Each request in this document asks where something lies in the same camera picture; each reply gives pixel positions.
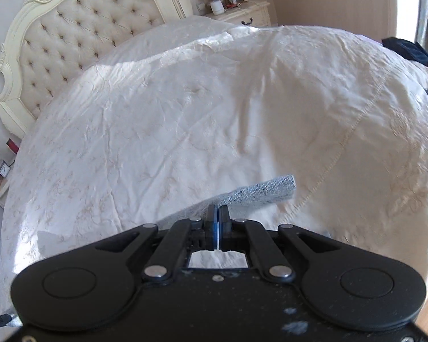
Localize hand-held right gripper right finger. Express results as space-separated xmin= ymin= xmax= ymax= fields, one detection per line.
xmin=219 ymin=206 xmax=340 ymax=282

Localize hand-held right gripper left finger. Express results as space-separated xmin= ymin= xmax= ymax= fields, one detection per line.
xmin=94 ymin=205 xmax=218 ymax=280

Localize grey pants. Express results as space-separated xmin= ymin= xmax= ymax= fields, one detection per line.
xmin=164 ymin=174 xmax=297 ymax=223

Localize cream embroidered bedspread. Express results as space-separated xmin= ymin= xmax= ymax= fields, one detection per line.
xmin=0 ymin=15 xmax=428 ymax=328

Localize cream tufted headboard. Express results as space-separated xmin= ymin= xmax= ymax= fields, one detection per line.
xmin=0 ymin=0 xmax=194 ymax=139

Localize dark clothing pile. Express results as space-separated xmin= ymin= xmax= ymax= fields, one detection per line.
xmin=381 ymin=37 xmax=428 ymax=72

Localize cream nightstand with drawer handle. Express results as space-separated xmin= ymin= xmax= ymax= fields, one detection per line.
xmin=204 ymin=1 xmax=272 ymax=28

